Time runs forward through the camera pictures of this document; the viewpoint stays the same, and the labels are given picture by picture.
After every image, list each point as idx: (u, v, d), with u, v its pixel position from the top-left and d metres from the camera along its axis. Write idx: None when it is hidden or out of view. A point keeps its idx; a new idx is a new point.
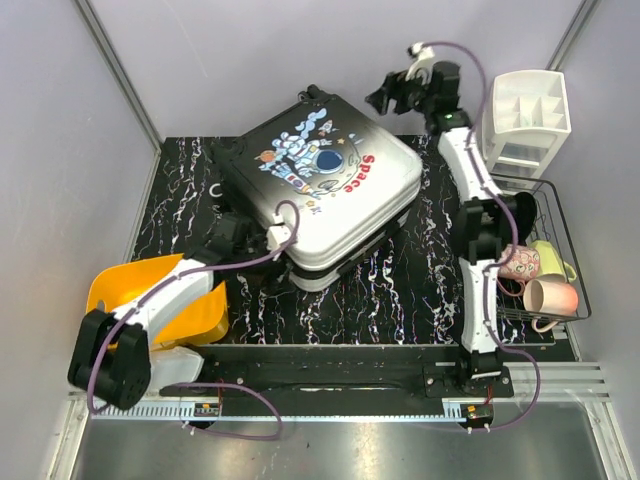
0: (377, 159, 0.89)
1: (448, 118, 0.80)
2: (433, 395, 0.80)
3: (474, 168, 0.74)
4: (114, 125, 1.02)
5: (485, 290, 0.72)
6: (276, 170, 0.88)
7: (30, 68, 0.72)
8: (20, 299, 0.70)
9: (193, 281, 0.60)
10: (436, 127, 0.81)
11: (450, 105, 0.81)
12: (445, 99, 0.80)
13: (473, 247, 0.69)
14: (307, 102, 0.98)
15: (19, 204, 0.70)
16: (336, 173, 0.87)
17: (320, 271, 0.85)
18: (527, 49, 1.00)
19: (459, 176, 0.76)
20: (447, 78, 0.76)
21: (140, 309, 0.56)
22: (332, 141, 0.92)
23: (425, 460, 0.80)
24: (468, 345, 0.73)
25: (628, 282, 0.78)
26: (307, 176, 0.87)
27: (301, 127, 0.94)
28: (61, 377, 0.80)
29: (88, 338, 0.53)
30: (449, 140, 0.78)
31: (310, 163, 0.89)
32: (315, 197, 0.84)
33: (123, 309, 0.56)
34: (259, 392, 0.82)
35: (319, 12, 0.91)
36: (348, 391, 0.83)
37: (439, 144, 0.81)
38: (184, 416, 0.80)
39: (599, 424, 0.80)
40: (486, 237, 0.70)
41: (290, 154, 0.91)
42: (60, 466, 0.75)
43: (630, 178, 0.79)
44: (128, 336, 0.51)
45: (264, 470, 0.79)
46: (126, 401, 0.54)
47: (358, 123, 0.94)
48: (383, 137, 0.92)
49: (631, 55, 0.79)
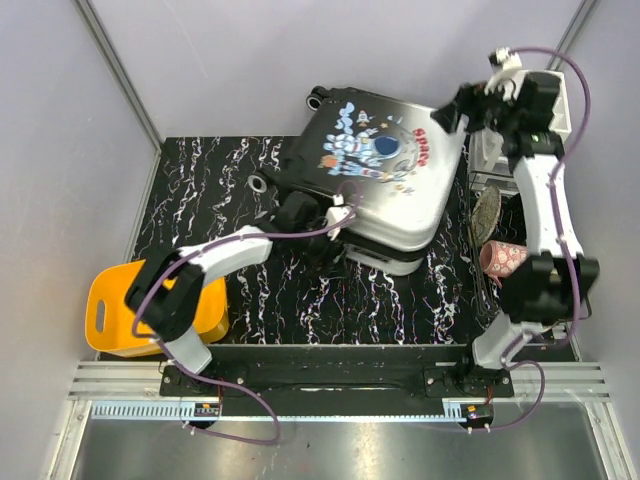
0: (427, 129, 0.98)
1: (535, 140, 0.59)
2: (433, 394, 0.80)
3: (554, 212, 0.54)
4: (115, 125, 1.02)
5: (516, 341, 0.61)
6: (347, 170, 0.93)
7: (30, 68, 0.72)
8: (20, 297, 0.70)
9: (253, 246, 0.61)
10: (517, 148, 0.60)
11: (539, 125, 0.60)
12: (535, 115, 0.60)
13: (526, 309, 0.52)
14: (334, 99, 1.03)
15: (19, 203, 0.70)
16: (400, 154, 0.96)
17: (413, 249, 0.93)
18: (527, 49, 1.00)
19: (530, 219, 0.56)
20: (542, 89, 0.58)
21: (202, 254, 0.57)
22: (377, 128, 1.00)
23: (425, 460, 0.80)
24: (478, 359, 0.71)
25: (629, 282, 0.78)
26: (378, 166, 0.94)
27: (341, 125, 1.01)
28: (61, 378, 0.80)
29: (154, 264, 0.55)
30: (528, 171, 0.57)
31: (372, 152, 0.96)
32: (399, 182, 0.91)
33: (189, 250, 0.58)
34: (257, 393, 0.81)
35: (319, 12, 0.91)
36: (348, 391, 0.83)
37: (516, 171, 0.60)
38: (185, 416, 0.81)
39: (600, 424, 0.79)
40: (548, 298, 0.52)
41: (348, 152, 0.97)
42: (61, 467, 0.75)
43: (630, 178, 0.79)
44: (188, 273, 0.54)
45: (264, 470, 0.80)
46: (165, 332, 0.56)
47: (389, 105, 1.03)
48: (418, 111, 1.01)
49: (631, 56, 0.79)
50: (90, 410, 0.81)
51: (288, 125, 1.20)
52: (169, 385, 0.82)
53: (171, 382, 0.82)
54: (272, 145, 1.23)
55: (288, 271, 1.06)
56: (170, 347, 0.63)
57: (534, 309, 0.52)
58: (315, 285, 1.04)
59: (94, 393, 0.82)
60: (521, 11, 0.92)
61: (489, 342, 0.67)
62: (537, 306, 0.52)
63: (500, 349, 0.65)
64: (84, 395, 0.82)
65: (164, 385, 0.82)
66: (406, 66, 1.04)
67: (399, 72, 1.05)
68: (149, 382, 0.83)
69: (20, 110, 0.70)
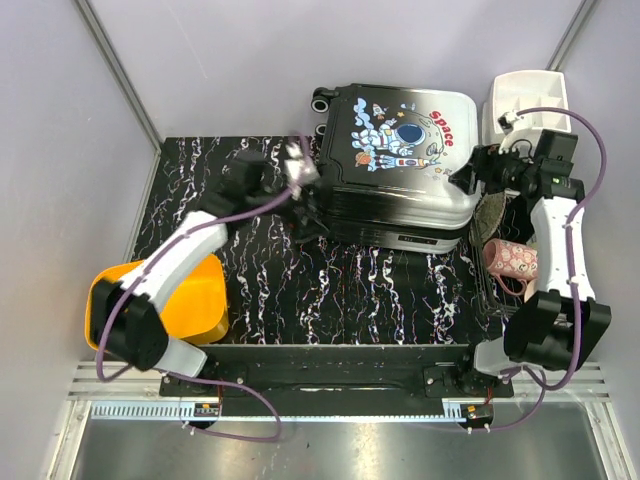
0: (442, 112, 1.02)
1: (554, 183, 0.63)
2: (433, 395, 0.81)
3: (568, 253, 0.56)
4: (114, 125, 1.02)
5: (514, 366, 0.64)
6: (384, 163, 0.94)
7: (29, 68, 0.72)
8: (20, 297, 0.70)
9: (202, 238, 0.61)
10: (537, 188, 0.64)
11: (560, 171, 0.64)
12: (554, 164, 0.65)
13: (528, 352, 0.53)
14: (343, 98, 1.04)
15: (19, 203, 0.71)
16: (426, 138, 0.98)
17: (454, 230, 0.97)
18: (527, 49, 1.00)
19: (543, 262, 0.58)
20: (557, 135, 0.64)
21: (146, 276, 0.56)
22: (395, 118, 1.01)
23: (425, 460, 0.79)
24: (479, 369, 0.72)
25: (628, 282, 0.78)
26: (412, 154, 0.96)
27: (360, 122, 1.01)
28: (61, 378, 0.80)
29: (100, 308, 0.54)
30: (547, 211, 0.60)
31: (400, 142, 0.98)
32: (438, 164, 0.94)
33: (130, 279, 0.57)
34: (261, 392, 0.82)
35: (319, 13, 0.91)
36: (348, 391, 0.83)
37: (534, 210, 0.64)
38: (185, 416, 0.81)
39: (600, 424, 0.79)
40: (550, 343, 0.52)
41: (378, 146, 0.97)
42: (60, 467, 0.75)
43: (630, 178, 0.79)
44: (137, 307, 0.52)
45: (264, 470, 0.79)
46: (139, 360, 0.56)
47: (399, 94, 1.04)
48: (428, 95, 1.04)
49: (631, 57, 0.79)
50: (90, 410, 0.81)
51: (288, 125, 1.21)
52: (169, 385, 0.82)
53: (171, 382, 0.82)
54: (272, 145, 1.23)
55: (287, 271, 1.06)
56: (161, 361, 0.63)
57: (536, 353, 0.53)
58: (315, 285, 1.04)
59: (94, 393, 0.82)
60: (521, 12, 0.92)
61: (489, 356, 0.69)
62: (538, 350, 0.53)
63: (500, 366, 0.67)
64: (83, 395, 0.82)
65: (164, 385, 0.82)
66: (405, 67, 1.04)
67: (398, 72, 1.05)
68: (149, 382, 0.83)
69: (19, 109, 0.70)
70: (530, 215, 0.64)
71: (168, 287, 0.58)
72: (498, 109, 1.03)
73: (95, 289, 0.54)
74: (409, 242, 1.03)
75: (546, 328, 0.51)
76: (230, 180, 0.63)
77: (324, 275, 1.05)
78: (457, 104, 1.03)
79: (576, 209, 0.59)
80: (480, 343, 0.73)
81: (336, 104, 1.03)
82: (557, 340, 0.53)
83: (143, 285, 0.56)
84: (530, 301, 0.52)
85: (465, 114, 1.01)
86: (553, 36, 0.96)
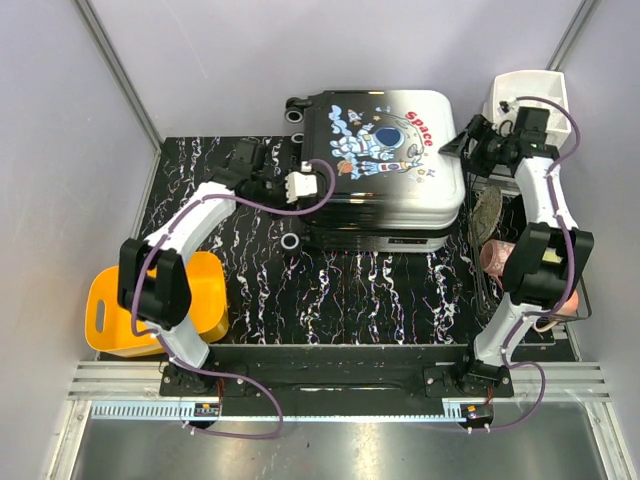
0: (418, 113, 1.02)
1: (533, 146, 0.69)
2: (433, 394, 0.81)
3: (550, 195, 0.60)
4: (114, 125, 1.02)
5: (516, 327, 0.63)
6: (367, 169, 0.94)
7: (29, 69, 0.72)
8: (20, 298, 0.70)
9: (218, 205, 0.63)
10: (519, 153, 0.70)
11: (537, 138, 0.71)
12: (531, 133, 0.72)
13: (525, 285, 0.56)
14: (317, 106, 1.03)
15: (19, 204, 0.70)
16: (406, 139, 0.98)
17: (442, 230, 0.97)
18: (527, 50, 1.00)
19: (532, 207, 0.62)
20: (533, 110, 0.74)
21: (171, 235, 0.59)
22: (371, 122, 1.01)
23: (425, 460, 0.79)
24: (478, 354, 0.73)
25: (628, 282, 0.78)
26: (393, 157, 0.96)
27: (337, 129, 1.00)
28: (61, 378, 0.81)
29: (128, 265, 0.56)
30: (529, 166, 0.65)
31: (380, 146, 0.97)
32: (419, 166, 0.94)
33: (155, 238, 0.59)
34: (269, 389, 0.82)
35: (319, 13, 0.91)
36: (348, 391, 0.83)
37: (518, 173, 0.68)
38: (185, 416, 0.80)
39: (600, 424, 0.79)
40: (544, 274, 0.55)
41: (359, 152, 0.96)
42: (60, 467, 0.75)
43: (630, 178, 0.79)
44: (167, 259, 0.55)
45: (264, 470, 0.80)
46: (172, 318, 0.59)
47: (373, 98, 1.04)
48: (400, 96, 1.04)
49: (630, 57, 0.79)
50: (90, 410, 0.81)
51: (288, 125, 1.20)
52: (169, 385, 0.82)
53: (171, 382, 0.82)
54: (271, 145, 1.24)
55: (287, 271, 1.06)
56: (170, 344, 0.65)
57: (533, 282, 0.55)
58: (315, 285, 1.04)
59: (94, 393, 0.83)
60: (521, 12, 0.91)
61: (489, 334, 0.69)
62: (531, 282, 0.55)
63: (500, 340, 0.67)
64: (83, 395, 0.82)
65: (164, 385, 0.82)
66: (405, 66, 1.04)
67: (398, 72, 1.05)
68: (149, 382, 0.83)
69: (20, 111, 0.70)
70: (516, 179, 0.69)
71: (190, 246, 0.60)
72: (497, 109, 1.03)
73: (122, 247, 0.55)
74: (399, 245, 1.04)
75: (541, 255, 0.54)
76: (238, 160, 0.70)
77: (324, 275, 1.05)
78: (433, 104, 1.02)
79: (554, 163, 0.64)
80: (478, 336, 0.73)
81: (311, 112, 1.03)
82: (550, 271, 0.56)
83: (170, 243, 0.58)
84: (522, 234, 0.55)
85: (440, 114, 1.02)
86: (553, 36, 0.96)
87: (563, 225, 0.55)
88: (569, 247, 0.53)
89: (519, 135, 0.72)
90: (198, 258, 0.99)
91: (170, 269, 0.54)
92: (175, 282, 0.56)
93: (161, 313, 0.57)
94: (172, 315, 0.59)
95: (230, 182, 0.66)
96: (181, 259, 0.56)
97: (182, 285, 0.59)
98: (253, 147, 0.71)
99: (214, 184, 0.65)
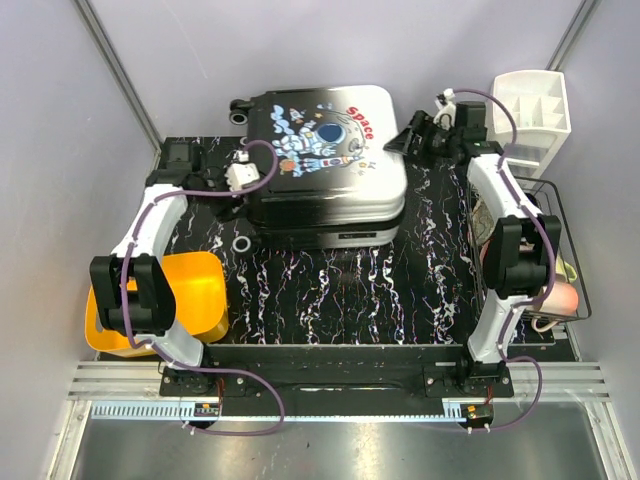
0: (360, 108, 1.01)
1: (478, 145, 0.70)
2: (433, 394, 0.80)
3: (508, 187, 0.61)
4: (114, 125, 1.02)
5: (508, 320, 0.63)
6: (309, 165, 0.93)
7: (30, 69, 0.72)
8: (20, 297, 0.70)
9: (170, 204, 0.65)
10: (466, 154, 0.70)
11: (479, 137, 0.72)
12: (472, 131, 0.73)
13: (509, 279, 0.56)
14: (259, 107, 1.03)
15: (20, 204, 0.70)
16: (347, 134, 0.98)
17: (391, 220, 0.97)
18: (527, 50, 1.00)
19: (493, 201, 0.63)
20: (472, 107, 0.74)
21: (137, 241, 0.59)
22: (313, 120, 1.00)
23: (425, 460, 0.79)
24: (474, 354, 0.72)
25: (628, 282, 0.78)
26: (335, 152, 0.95)
27: (280, 129, 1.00)
28: (61, 378, 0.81)
29: (104, 283, 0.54)
30: (480, 163, 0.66)
31: (322, 142, 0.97)
32: (361, 160, 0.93)
33: (122, 248, 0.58)
34: (269, 389, 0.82)
35: (319, 12, 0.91)
36: (348, 391, 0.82)
37: (469, 172, 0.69)
38: (184, 416, 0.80)
39: (600, 424, 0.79)
40: (525, 265, 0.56)
41: (300, 150, 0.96)
42: (60, 467, 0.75)
43: (630, 178, 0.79)
44: (142, 265, 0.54)
45: (264, 470, 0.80)
46: (164, 322, 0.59)
47: (316, 95, 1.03)
48: (343, 93, 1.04)
49: (629, 58, 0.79)
50: (90, 410, 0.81)
51: None
52: (168, 385, 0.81)
53: (171, 382, 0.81)
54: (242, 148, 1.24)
55: (287, 271, 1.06)
56: (166, 348, 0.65)
57: (519, 279, 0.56)
58: (315, 285, 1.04)
59: (94, 393, 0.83)
60: (521, 12, 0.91)
61: (484, 332, 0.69)
62: (517, 275, 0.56)
63: (494, 336, 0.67)
64: (83, 395, 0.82)
65: (164, 385, 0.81)
66: (406, 66, 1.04)
67: (398, 71, 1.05)
68: (149, 382, 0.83)
69: (20, 110, 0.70)
70: (469, 179, 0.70)
71: (158, 246, 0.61)
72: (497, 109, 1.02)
73: (92, 268, 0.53)
74: (351, 239, 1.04)
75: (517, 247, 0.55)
76: (177, 161, 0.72)
77: (324, 275, 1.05)
78: (376, 100, 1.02)
79: (501, 156, 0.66)
80: (472, 334, 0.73)
81: (253, 114, 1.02)
82: (528, 260, 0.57)
83: (139, 247, 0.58)
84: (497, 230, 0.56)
85: (382, 108, 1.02)
86: (553, 36, 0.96)
87: (529, 212, 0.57)
88: (542, 231, 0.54)
89: (462, 134, 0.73)
90: (189, 258, 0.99)
91: (150, 274, 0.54)
92: (157, 284, 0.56)
93: (153, 319, 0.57)
94: (165, 319, 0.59)
95: (176, 179, 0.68)
96: (156, 261, 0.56)
97: (164, 287, 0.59)
98: (187, 146, 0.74)
99: (160, 185, 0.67)
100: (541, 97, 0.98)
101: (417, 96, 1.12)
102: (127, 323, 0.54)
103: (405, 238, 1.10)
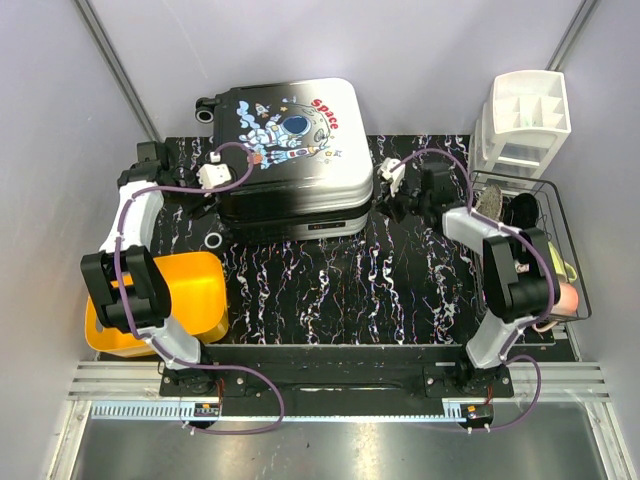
0: (324, 100, 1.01)
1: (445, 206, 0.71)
2: (433, 394, 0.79)
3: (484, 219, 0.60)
4: (113, 125, 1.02)
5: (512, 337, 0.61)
6: (276, 157, 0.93)
7: (28, 67, 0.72)
8: (19, 296, 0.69)
9: (146, 199, 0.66)
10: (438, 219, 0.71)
11: (445, 197, 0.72)
12: (438, 193, 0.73)
13: (517, 302, 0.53)
14: (225, 103, 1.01)
15: (20, 204, 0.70)
16: (313, 126, 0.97)
17: (359, 207, 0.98)
18: (527, 50, 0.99)
19: (474, 237, 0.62)
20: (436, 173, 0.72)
21: (123, 235, 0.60)
22: (278, 113, 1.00)
23: (425, 459, 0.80)
24: (476, 361, 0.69)
25: (628, 283, 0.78)
26: (301, 143, 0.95)
27: (245, 123, 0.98)
28: (61, 378, 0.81)
29: (98, 278, 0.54)
30: (451, 214, 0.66)
31: (288, 135, 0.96)
32: (327, 148, 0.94)
33: (110, 243, 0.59)
34: (269, 389, 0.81)
35: (318, 12, 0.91)
36: (348, 391, 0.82)
37: (446, 227, 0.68)
38: (184, 416, 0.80)
39: (600, 424, 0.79)
40: (527, 286, 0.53)
41: (267, 144, 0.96)
42: (60, 467, 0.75)
43: (630, 179, 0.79)
44: (134, 256, 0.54)
45: (264, 470, 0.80)
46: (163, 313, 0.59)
47: (280, 90, 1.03)
48: (307, 86, 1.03)
49: (630, 58, 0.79)
50: (90, 410, 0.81)
51: None
52: (168, 385, 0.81)
53: (170, 382, 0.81)
54: None
55: (287, 271, 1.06)
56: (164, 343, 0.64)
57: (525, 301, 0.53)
58: (315, 285, 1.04)
59: (94, 393, 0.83)
60: (521, 12, 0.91)
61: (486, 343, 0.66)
62: (523, 296, 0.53)
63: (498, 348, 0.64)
64: (83, 395, 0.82)
65: (164, 385, 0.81)
66: (405, 66, 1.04)
67: (398, 72, 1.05)
68: (149, 382, 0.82)
69: (19, 111, 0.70)
70: (449, 233, 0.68)
71: (143, 241, 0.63)
72: (497, 109, 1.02)
73: (83, 268, 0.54)
74: (321, 231, 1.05)
75: (511, 265, 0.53)
76: (146, 161, 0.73)
77: (324, 275, 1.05)
78: (341, 93, 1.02)
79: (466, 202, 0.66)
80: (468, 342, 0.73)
81: (219, 111, 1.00)
82: (529, 279, 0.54)
83: (126, 241, 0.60)
84: (490, 255, 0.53)
85: (347, 100, 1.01)
86: (553, 36, 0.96)
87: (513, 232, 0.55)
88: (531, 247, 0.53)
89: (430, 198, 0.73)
90: (182, 257, 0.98)
91: (144, 263, 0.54)
92: (153, 274, 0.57)
93: (153, 308, 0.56)
94: (164, 306, 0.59)
95: (149, 176, 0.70)
96: (147, 250, 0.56)
97: (160, 281, 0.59)
98: (154, 145, 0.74)
99: (134, 183, 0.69)
100: (541, 97, 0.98)
101: (417, 96, 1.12)
102: (128, 313, 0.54)
103: (405, 238, 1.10)
